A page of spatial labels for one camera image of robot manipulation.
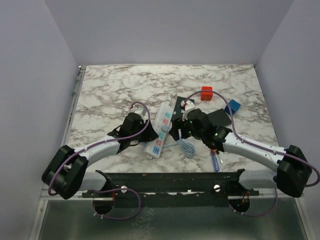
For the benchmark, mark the black router box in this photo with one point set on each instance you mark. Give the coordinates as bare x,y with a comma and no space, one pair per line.
177,114

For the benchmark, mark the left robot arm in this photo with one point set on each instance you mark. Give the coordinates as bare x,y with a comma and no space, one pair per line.
66,173

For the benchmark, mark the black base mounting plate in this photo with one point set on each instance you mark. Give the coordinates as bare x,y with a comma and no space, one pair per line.
170,190

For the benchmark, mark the blue cube plug adapter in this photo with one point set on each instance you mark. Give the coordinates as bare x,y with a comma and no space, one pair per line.
234,106

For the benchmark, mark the aluminium rail frame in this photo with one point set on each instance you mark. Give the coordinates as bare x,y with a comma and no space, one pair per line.
170,152

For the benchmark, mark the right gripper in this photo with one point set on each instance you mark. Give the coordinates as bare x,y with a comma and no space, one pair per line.
176,125

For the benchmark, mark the blue handled screwdriver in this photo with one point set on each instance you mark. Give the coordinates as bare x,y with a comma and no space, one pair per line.
215,161

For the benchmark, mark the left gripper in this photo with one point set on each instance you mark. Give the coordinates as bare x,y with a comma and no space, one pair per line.
149,135

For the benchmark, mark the red cube plug adapter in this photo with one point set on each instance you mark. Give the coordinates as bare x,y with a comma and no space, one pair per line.
206,94

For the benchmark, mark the white power strip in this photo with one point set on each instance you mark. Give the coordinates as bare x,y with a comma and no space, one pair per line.
161,126

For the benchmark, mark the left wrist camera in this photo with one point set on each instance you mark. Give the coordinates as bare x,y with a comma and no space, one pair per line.
140,110

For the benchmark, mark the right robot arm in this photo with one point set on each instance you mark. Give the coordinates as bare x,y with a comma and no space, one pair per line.
287,169

